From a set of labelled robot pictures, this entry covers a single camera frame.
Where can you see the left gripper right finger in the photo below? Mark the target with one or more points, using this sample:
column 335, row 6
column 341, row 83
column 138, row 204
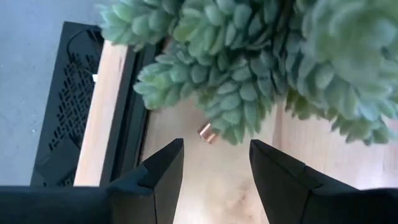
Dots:
column 280, row 186

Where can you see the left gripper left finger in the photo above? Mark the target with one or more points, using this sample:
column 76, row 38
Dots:
column 155, row 193

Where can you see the copper AA battery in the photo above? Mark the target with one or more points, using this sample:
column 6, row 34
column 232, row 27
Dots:
column 207, row 133

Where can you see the black vented box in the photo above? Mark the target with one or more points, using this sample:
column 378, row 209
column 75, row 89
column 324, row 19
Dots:
column 62, row 109

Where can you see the green artificial succulent plant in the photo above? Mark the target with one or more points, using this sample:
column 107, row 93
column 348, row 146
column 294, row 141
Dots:
column 236, row 62

